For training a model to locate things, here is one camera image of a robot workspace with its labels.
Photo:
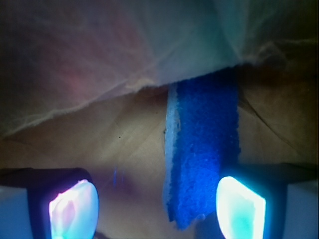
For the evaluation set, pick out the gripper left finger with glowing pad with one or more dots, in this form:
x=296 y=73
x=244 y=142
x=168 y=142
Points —
x=47 y=204

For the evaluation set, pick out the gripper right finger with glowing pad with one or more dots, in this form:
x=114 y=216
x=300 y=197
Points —
x=268 y=201

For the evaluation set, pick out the blue rectangular sponge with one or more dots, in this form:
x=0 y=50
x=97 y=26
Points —
x=201 y=137

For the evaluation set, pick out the brown paper bag bin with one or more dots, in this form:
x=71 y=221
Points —
x=84 y=83

